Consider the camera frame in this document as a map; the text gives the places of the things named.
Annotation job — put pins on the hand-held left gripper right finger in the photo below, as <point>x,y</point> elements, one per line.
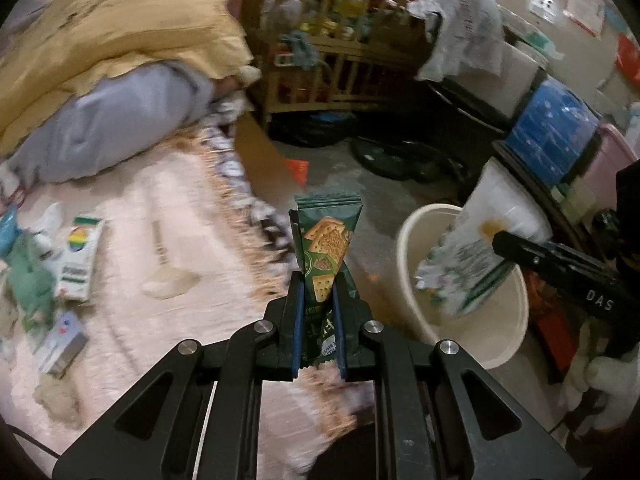
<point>340,345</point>

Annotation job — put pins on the green cracker packet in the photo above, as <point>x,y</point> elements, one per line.
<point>325,245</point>

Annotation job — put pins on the blue plastic-wrapped package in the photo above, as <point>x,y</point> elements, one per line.
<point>550,130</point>

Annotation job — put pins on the blue and white small box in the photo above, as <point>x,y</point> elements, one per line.
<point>62,342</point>

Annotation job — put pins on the wall poster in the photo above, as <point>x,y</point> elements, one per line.
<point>586,7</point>

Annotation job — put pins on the white sack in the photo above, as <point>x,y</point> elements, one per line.
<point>510,195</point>

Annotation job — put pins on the white printed snack packet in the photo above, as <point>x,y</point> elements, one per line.
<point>465,270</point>

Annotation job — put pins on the pink plastic container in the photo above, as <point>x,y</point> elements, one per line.
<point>610,165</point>

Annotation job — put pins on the white crumpled plastic wrapper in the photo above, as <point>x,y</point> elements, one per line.
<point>51,222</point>

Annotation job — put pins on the wooden crib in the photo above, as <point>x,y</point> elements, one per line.
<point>320,60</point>

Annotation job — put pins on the red wall decoration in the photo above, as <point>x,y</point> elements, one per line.
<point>629,60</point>

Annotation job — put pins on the white wall socket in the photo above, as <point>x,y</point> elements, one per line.
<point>542,6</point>

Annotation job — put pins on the wooden bed frame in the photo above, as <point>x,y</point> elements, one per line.
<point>250,145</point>

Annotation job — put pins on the black stroller wheel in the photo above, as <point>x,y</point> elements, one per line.
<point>400,157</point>

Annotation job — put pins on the white box with rainbow print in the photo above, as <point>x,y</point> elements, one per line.
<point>80,260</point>

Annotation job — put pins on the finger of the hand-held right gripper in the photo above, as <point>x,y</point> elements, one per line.
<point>530,255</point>

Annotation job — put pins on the orange-red box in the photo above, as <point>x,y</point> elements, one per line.
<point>298,170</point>

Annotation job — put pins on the white plush toy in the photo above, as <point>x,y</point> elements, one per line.
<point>605,380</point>

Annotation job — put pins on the white printed cloth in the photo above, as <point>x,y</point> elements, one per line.
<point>465,30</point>

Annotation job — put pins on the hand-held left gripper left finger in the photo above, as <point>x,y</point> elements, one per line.
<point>298,330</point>

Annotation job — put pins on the yellow blanket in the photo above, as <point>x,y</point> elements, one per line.
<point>115,25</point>

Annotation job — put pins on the white plastic bin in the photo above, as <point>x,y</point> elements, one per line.
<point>500,330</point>

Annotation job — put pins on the bed with patterned cover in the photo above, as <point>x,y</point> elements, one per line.
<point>190,240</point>

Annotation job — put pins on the green crumpled wrapper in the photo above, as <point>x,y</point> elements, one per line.
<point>32,280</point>

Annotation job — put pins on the black bag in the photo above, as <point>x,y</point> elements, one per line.
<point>312,130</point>

